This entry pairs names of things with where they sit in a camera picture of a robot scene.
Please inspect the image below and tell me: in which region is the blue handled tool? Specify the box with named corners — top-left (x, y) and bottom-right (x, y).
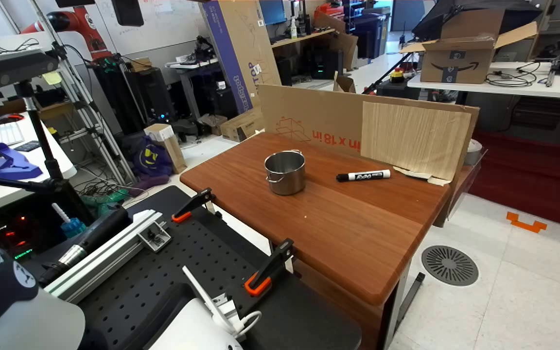
top-left (51, 202), bottom-right (87, 239)

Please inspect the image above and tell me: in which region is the black and white marker pen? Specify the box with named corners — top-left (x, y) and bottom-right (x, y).
top-left (335, 169), bottom-right (392, 183)

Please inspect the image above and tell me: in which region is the whiteboard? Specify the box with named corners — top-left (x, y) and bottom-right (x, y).
top-left (94, 0), bottom-right (209, 55)

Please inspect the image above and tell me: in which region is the roll of grey tape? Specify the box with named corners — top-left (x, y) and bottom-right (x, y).
top-left (464, 138), bottom-right (484, 166)

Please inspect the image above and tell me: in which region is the aluminium rail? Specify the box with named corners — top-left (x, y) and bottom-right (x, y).
top-left (44, 209), bottom-right (172, 305)

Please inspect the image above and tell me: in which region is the black clamp with orange tip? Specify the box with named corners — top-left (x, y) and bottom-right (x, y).
top-left (171, 188), bottom-right (217, 224)
top-left (244, 238), bottom-right (296, 298)

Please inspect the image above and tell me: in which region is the silver pot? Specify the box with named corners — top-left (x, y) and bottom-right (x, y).
top-left (263, 150), bottom-right (307, 196)

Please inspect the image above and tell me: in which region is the small upright cardboard box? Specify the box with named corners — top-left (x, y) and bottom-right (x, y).
top-left (143, 123), bottom-right (189, 175)

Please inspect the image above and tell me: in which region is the open cardboard box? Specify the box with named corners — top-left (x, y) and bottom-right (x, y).
top-left (399, 7), bottom-right (539, 85)

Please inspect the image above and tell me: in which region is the wood pattern sheet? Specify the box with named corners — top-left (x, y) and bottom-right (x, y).
top-left (360, 101), bottom-right (473, 182)

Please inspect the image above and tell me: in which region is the round floor drain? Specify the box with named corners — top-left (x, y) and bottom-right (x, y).
top-left (420, 245), bottom-right (480, 287)

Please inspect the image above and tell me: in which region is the purple bag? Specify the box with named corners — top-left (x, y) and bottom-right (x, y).
top-left (131, 136), bottom-right (174, 178)

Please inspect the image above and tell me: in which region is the coil of black cable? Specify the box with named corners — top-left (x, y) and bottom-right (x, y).
top-left (483, 60), bottom-right (542, 88)

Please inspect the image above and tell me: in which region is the black cylindrical tool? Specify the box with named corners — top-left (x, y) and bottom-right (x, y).
top-left (37, 208), bottom-right (133, 287)

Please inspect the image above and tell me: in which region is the flat cardboard box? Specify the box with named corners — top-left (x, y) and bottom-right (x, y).
top-left (219, 106), bottom-right (265, 143)

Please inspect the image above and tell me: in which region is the cardboard panel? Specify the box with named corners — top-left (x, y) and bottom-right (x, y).
top-left (257, 84), bottom-right (481, 228)

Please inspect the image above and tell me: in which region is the aluminium frame stand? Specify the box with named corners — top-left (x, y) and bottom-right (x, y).
top-left (30, 0), bottom-right (138, 187)

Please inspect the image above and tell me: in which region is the camera on mount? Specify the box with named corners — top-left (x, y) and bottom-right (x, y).
top-left (0, 48), bottom-right (97, 225)

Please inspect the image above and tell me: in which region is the black computer tower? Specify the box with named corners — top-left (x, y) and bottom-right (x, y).
top-left (92, 65), bottom-right (175, 136)

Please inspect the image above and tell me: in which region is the white desk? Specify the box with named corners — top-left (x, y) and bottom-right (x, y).
top-left (0, 111), bottom-right (78, 221)

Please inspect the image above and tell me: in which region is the tall cardboard box purple side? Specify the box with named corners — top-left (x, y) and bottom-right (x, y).
top-left (199, 0), bottom-right (283, 115)

